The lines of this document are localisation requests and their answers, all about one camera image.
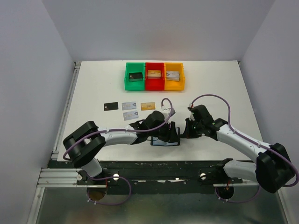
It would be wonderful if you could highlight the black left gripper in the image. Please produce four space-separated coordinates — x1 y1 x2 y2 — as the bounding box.
148 120 181 143

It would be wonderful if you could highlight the black leather card holder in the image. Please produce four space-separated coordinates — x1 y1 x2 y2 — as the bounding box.
150 127 180 147

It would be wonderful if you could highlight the silver VIP credit card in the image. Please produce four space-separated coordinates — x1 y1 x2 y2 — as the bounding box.
121 102 136 111

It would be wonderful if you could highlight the grey credit card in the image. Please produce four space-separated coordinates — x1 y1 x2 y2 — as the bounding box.
104 102 119 111

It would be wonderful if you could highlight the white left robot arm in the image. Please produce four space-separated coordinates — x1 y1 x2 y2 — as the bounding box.
63 111 180 184

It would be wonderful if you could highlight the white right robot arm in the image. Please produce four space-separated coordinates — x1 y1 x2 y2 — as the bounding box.
181 105 296 193

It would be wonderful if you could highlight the gold credit card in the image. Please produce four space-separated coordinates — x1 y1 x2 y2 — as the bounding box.
147 70 161 79

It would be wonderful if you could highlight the black credit card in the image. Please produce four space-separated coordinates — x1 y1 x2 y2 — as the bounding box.
128 72 143 82

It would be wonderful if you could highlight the yellow plastic bin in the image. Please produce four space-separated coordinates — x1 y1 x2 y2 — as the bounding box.
164 63 185 91

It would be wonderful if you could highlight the red plastic bin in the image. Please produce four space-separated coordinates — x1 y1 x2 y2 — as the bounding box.
145 62 165 91

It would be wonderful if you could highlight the green plastic bin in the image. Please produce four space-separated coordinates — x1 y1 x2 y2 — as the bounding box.
124 63 145 91

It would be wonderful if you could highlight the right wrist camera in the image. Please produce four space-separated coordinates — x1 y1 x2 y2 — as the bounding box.
187 105 195 121

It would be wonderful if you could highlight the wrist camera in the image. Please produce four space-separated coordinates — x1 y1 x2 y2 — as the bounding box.
187 105 195 121
161 106 176 118

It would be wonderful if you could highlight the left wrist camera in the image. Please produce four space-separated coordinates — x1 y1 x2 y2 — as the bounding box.
161 106 176 118

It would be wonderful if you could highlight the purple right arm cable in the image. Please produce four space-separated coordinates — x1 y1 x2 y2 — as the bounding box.
191 94 299 203

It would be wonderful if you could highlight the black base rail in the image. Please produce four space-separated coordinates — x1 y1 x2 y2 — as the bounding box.
43 161 242 195

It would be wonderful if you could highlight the aluminium frame rail left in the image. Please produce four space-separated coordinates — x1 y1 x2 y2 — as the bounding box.
27 62 81 224

